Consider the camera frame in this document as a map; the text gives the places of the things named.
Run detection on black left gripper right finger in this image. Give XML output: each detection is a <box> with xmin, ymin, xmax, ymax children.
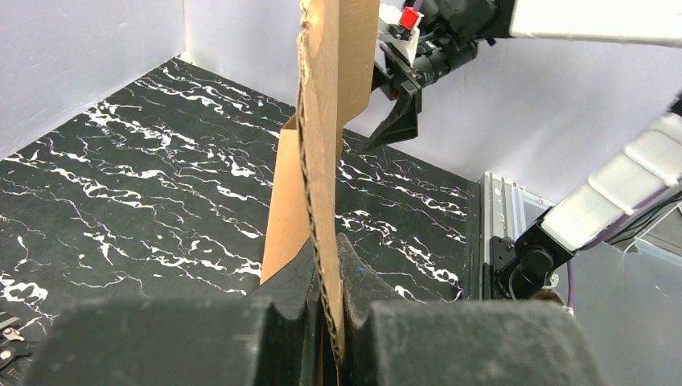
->
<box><xmin>336</xmin><ymin>233</ymin><xmax>605</xmax><ymax>385</ymax></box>

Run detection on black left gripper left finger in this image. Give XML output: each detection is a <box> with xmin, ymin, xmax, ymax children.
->
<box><xmin>23</xmin><ymin>243</ymin><xmax>322</xmax><ymax>385</ymax></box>

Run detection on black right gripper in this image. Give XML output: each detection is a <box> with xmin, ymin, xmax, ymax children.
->
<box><xmin>363</xmin><ymin>1</ymin><xmax>515</xmax><ymax>150</ymax></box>

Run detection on brown cardboard box sheet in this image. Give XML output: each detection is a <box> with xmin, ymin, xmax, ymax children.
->
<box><xmin>261</xmin><ymin>0</ymin><xmax>380</xmax><ymax>364</ymax></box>

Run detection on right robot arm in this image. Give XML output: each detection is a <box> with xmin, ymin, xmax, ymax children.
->
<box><xmin>365</xmin><ymin>1</ymin><xmax>681</xmax><ymax>299</ymax></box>

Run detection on aluminium rail frame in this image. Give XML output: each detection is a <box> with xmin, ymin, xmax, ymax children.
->
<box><xmin>479</xmin><ymin>171</ymin><xmax>553</xmax><ymax>300</ymax></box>

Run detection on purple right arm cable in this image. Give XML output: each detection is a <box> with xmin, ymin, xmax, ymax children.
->
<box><xmin>565</xmin><ymin>258</ymin><xmax>577</xmax><ymax>311</ymax></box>

